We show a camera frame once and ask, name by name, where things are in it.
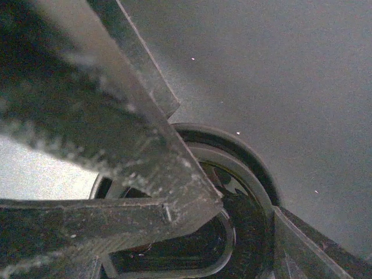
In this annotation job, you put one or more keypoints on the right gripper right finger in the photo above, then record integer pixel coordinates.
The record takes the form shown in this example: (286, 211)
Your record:
(303, 252)

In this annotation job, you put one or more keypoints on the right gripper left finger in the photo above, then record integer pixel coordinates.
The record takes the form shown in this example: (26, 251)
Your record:
(61, 239)

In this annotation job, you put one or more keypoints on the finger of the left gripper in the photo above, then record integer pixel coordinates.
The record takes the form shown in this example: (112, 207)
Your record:
(69, 91)

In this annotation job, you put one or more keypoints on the single black cup lid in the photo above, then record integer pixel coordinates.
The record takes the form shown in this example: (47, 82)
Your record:
(237, 243)

